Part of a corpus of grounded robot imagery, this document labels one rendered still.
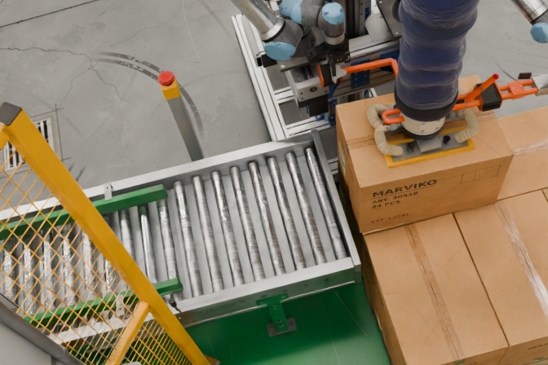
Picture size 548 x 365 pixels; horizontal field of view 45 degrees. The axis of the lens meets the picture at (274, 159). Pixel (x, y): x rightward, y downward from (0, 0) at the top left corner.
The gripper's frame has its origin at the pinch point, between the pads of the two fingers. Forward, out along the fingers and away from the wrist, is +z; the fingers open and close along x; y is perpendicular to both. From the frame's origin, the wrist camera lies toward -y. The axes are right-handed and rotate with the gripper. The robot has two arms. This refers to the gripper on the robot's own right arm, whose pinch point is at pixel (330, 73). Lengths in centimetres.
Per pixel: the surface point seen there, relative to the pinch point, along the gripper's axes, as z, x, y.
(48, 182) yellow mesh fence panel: -77, -76, -83
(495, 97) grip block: -1, -28, 56
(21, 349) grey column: -116, -130, -71
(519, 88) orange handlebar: -1, -27, 66
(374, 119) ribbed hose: 4.5, -22.9, 11.7
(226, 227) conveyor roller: 53, -30, -56
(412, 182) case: 18, -46, 21
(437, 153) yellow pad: 12, -39, 32
